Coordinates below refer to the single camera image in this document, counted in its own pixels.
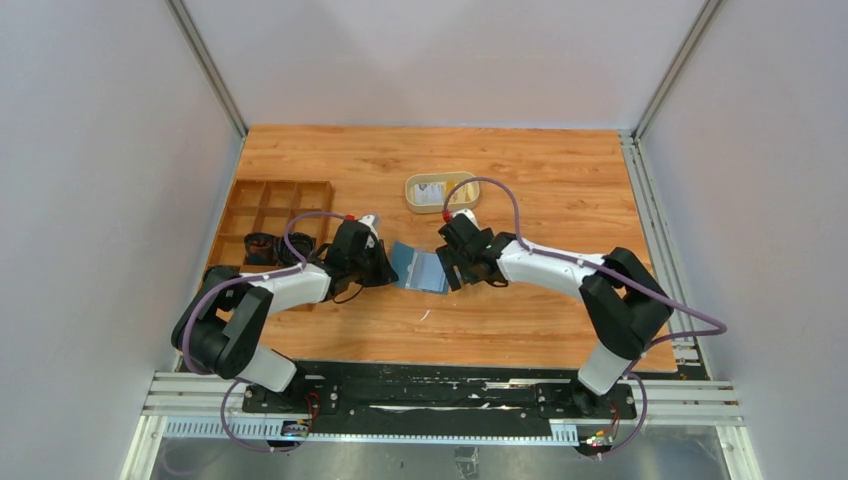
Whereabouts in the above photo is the tan credit card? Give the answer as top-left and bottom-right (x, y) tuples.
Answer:
(446, 181), (480, 204)

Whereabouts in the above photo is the card in tray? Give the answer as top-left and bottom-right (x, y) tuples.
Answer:
(412, 182), (446, 206)

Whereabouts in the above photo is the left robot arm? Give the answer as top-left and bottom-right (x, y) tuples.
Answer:
(171, 214), (398, 413)

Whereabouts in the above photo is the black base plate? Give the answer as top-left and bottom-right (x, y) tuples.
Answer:
(242, 361), (639, 437)

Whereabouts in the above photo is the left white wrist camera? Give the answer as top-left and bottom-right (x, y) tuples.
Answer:
(358, 213), (380, 238)

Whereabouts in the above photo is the brown compartment organizer tray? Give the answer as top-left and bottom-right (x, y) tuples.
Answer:
(205, 180), (335, 274)

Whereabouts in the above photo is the beige oval tray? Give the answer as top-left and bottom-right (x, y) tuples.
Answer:
(404, 171), (481, 214)

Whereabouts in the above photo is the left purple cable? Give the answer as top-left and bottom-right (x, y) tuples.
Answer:
(181, 211), (356, 455)

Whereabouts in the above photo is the blue card holder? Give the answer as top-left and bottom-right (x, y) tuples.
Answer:
(390, 241), (449, 295)

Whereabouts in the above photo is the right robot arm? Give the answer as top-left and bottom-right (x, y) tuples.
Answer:
(436, 211), (673, 418)

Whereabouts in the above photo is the aluminium frame rail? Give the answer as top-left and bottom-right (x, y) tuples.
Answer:
(618, 130), (712, 380)

